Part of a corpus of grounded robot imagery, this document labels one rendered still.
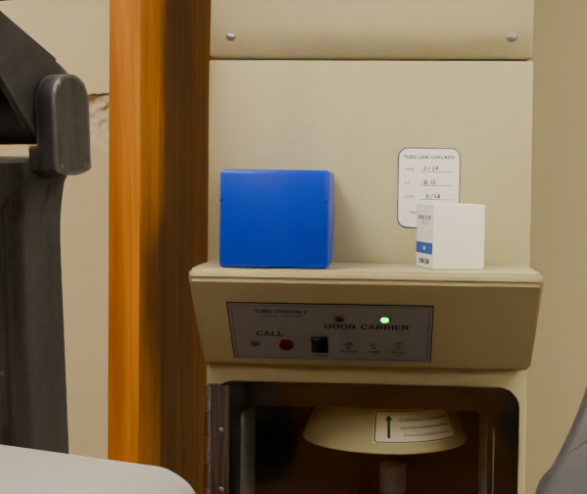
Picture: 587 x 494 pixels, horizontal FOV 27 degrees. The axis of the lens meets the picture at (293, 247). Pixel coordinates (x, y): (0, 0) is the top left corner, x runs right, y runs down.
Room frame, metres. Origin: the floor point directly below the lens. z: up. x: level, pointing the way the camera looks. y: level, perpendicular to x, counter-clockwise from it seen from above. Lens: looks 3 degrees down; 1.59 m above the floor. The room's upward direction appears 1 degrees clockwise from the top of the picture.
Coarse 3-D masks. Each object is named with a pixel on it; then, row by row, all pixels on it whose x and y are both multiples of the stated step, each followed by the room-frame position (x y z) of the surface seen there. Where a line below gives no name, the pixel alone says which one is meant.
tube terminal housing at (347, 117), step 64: (256, 64) 1.23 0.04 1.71; (320, 64) 1.22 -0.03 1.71; (384, 64) 1.22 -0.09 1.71; (448, 64) 1.21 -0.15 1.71; (512, 64) 1.21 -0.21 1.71; (256, 128) 1.23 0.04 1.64; (320, 128) 1.22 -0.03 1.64; (384, 128) 1.22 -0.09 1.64; (448, 128) 1.21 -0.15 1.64; (512, 128) 1.21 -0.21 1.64; (384, 192) 1.22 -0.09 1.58; (512, 192) 1.21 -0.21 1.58; (384, 256) 1.22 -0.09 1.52; (512, 256) 1.21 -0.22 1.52; (448, 384) 1.21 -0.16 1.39; (512, 384) 1.21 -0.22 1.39
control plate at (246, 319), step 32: (256, 320) 1.15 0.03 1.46; (288, 320) 1.15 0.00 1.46; (320, 320) 1.14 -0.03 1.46; (352, 320) 1.14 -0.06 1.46; (416, 320) 1.14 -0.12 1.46; (256, 352) 1.19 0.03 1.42; (288, 352) 1.18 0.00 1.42; (352, 352) 1.18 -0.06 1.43; (384, 352) 1.17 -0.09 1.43; (416, 352) 1.17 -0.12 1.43
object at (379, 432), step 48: (240, 384) 1.22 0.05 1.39; (288, 384) 1.21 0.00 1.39; (336, 384) 1.21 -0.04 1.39; (384, 384) 1.21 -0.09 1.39; (240, 432) 1.22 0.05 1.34; (288, 432) 1.21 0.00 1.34; (336, 432) 1.21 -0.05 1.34; (384, 432) 1.20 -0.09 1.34; (432, 432) 1.20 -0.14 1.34; (480, 432) 1.20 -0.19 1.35; (240, 480) 1.22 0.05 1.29; (288, 480) 1.21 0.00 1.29; (336, 480) 1.21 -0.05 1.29; (384, 480) 1.20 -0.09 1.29; (432, 480) 1.20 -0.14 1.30; (480, 480) 1.20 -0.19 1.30
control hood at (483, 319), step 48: (192, 288) 1.13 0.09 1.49; (240, 288) 1.12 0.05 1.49; (288, 288) 1.12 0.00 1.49; (336, 288) 1.11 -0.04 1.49; (384, 288) 1.11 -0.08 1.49; (432, 288) 1.10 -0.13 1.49; (480, 288) 1.10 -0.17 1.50; (528, 288) 1.10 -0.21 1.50; (432, 336) 1.15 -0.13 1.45; (480, 336) 1.15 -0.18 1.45; (528, 336) 1.14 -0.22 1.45
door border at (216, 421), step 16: (224, 400) 1.22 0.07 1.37; (208, 416) 1.22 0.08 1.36; (224, 416) 1.22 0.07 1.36; (208, 432) 1.22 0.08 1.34; (224, 432) 1.22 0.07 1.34; (224, 448) 1.22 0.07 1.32; (208, 464) 1.22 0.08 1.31; (224, 464) 1.22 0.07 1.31; (208, 480) 1.22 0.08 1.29; (224, 480) 1.22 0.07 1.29
